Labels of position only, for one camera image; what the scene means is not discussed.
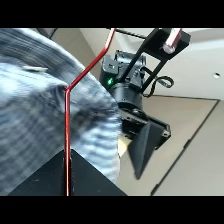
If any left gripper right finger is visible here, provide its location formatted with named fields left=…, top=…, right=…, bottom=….
left=70, top=148, right=128, bottom=197

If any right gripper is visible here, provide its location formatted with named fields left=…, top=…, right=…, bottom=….
left=118, top=107, right=173, bottom=181

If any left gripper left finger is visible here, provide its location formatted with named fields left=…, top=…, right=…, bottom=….
left=8, top=149, right=65, bottom=197

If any checked shirt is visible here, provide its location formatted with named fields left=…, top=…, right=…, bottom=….
left=0, top=28, right=123, bottom=197

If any black cable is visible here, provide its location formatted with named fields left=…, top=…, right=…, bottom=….
left=141, top=75, right=175, bottom=99

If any red clothes hanger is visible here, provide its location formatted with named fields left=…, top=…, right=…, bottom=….
left=62, top=28, right=117, bottom=197

